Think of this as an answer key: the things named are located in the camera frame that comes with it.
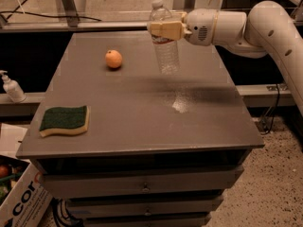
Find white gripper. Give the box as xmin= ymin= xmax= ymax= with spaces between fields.
xmin=147 ymin=9 xmax=217 ymax=46

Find clear plastic water bottle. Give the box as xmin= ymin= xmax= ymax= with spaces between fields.
xmin=150 ymin=0 xmax=180 ymax=75

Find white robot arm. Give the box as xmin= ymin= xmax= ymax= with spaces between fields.
xmin=147 ymin=1 xmax=303 ymax=114

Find white pump dispenser bottle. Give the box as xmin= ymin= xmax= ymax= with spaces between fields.
xmin=0 ymin=70 xmax=26 ymax=103

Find orange fruit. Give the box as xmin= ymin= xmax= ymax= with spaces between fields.
xmin=105 ymin=50 xmax=122 ymax=69

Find grey drawer cabinet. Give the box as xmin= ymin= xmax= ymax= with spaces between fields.
xmin=17 ymin=31 xmax=263 ymax=227

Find green and yellow sponge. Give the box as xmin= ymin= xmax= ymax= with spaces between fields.
xmin=39 ymin=106 xmax=90 ymax=137

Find red tomato in box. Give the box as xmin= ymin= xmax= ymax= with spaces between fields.
xmin=0 ymin=165 xmax=10 ymax=178

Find white cardboard box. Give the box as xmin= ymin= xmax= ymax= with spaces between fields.
xmin=0 ymin=156 xmax=52 ymax=227

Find black cable at right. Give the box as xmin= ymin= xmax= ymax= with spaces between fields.
xmin=258 ymin=83 xmax=282 ymax=136

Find black cable on ledge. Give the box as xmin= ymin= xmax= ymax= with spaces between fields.
xmin=0 ymin=10 xmax=102 ymax=23

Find black cables under cabinet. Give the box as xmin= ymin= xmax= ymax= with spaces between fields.
xmin=50 ymin=198 xmax=85 ymax=227

